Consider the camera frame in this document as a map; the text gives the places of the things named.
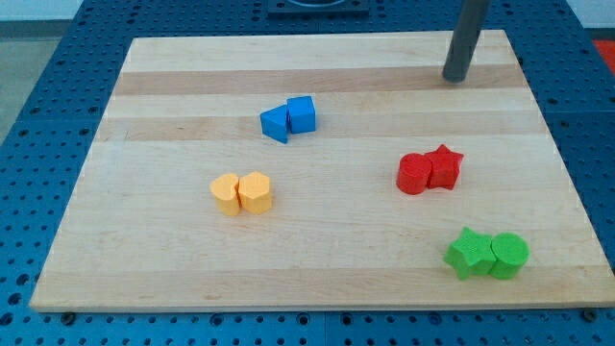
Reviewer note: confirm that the wooden board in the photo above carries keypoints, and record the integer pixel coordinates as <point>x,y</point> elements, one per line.
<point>142,233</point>

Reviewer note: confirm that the yellow hexagon block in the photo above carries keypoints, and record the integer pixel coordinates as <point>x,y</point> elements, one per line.
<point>255,193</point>

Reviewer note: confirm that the blue triangle block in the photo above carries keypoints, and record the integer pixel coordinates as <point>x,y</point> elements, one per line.
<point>274,123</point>

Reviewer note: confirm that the blue cube block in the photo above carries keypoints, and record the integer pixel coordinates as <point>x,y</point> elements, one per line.
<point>301,114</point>

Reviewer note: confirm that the yellow heart block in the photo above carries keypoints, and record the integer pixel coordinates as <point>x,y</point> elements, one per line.
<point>224,190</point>

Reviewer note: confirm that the red cylinder block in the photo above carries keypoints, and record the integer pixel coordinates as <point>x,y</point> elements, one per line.
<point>413,173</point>

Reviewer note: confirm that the red star block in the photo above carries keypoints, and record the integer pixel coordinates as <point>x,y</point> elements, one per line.
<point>445,167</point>

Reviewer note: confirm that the green star block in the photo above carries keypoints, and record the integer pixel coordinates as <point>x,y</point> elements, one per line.
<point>470,254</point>

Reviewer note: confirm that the green cylinder block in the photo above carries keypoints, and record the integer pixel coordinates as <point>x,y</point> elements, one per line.
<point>511,253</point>

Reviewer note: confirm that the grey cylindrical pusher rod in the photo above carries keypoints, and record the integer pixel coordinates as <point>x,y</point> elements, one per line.
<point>464,40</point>

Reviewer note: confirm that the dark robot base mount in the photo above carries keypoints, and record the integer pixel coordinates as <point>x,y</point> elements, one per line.
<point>283,7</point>

